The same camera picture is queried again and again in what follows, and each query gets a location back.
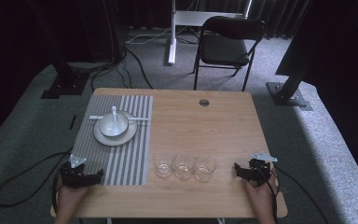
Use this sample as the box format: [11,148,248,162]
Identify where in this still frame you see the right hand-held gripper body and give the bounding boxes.
[243,151,279,189]

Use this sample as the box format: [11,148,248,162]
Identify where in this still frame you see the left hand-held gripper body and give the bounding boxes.
[59,154,91,189]

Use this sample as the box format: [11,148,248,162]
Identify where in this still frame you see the person's left hand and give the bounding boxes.
[55,182,90,219]

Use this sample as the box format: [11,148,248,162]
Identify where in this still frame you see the person's right hand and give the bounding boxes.
[244,168,280,218]

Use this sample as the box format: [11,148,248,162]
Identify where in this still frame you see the grey striped placemat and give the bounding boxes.
[70,94,154,187]

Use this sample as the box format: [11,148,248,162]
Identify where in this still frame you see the clear drinking glass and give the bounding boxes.
[153,149,175,178]
[172,152,196,180]
[194,155,217,182]

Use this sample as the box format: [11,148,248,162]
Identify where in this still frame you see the white round plate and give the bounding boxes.
[92,111,139,147]

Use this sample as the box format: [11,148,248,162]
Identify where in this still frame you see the white bowl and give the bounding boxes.
[98,112,130,138]

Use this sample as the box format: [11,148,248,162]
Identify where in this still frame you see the white spoon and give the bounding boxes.
[109,105,121,135]

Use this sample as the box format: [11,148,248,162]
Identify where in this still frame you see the white chopsticks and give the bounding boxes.
[89,115,150,121]

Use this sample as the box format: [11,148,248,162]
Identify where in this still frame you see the black stand with grey base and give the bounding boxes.
[266,0,314,112]

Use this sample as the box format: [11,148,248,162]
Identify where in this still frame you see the black metal stand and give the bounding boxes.
[27,0,90,100]

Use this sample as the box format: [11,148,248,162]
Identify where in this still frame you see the black folding chair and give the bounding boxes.
[193,16,267,92]

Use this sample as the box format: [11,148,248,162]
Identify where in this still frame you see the right hand-held gripper black cable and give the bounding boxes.
[256,161,330,224]

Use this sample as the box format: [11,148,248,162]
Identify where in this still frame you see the hand-held gripper black cable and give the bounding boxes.
[256,161,330,224]
[0,147,75,216]

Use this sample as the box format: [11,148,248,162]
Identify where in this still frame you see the left hand-held gripper black cable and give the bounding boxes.
[0,147,75,216]

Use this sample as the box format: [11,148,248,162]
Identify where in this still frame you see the black floor cables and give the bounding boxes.
[89,46,155,91]

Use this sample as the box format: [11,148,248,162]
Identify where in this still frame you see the white floor cable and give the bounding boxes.
[124,26,172,45]

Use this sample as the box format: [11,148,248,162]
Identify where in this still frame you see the white desk frame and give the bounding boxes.
[167,0,254,66]

